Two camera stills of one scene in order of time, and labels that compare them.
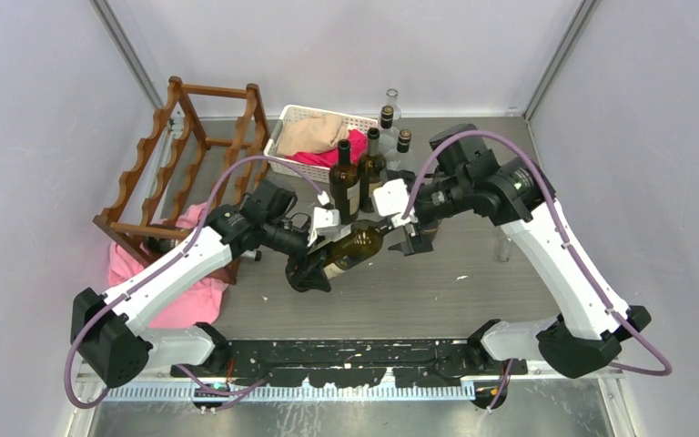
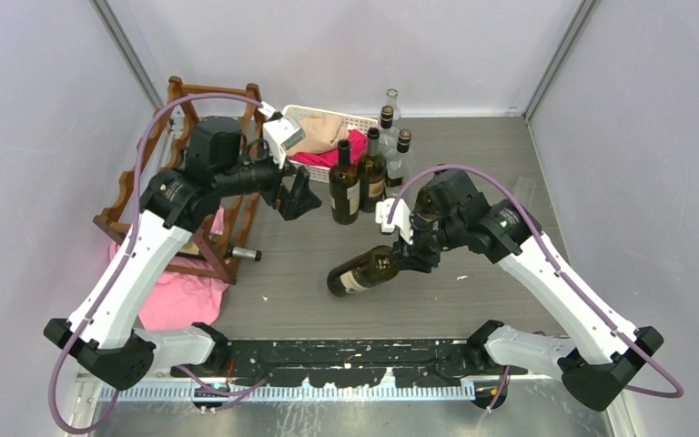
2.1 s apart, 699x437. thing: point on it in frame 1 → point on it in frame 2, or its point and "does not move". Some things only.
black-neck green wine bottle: (362, 241) → (369, 269)
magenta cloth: (329, 157) does not move
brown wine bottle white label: (344, 185) does not move
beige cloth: (314, 134) does not move
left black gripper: (311, 274) → (294, 201)
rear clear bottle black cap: (388, 137) does not move
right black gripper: (412, 244) → (414, 256)
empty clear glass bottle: (391, 100) does not move
